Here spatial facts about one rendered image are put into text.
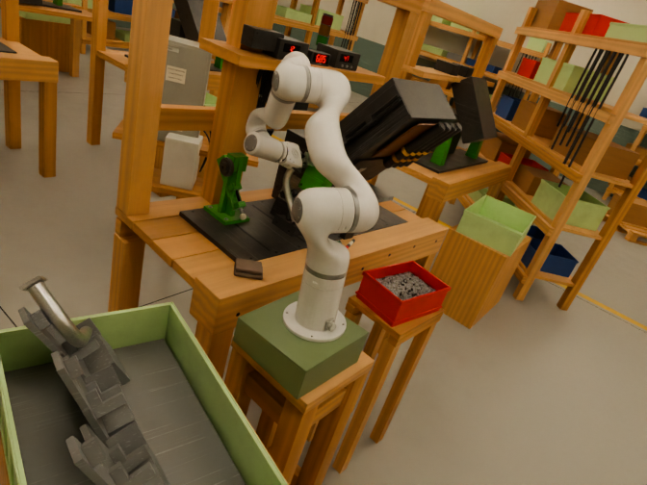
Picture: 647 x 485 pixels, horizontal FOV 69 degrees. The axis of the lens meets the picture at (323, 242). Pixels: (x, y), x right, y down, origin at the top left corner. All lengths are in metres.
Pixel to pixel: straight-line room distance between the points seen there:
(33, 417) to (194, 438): 0.34
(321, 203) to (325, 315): 0.34
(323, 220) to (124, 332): 0.60
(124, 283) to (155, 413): 0.97
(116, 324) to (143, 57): 0.88
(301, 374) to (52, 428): 0.57
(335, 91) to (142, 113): 0.73
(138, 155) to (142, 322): 0.71
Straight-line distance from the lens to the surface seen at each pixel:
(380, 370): 1.91
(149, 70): 1.78
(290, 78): 1.36
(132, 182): 1.90
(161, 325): 1.40
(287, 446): 1.47
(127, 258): 2.06
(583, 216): 4.42
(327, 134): 1.29
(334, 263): 1.25
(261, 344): 1.35
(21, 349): 1.33
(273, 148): 1.79
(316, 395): 1.36
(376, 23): 12.45
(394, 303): 1.78
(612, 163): 4.34
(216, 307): 1.54
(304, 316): 1.36
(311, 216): 1.16
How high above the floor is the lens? 1.78
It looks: 26 degrees down
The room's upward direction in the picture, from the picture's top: 17 degrees clockwise
